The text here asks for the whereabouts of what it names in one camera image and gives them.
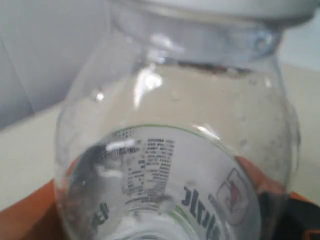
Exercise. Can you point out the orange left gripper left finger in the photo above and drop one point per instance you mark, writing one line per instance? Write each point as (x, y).
(33, 218)

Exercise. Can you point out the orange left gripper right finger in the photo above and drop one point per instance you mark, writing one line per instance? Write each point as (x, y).
(284, 215)

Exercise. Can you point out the clear plastic bottle white cap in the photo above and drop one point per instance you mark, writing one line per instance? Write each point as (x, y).
(147, 139)

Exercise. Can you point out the grey wrinkled backdrop cloth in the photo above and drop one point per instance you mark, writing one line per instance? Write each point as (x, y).
(43, 45)

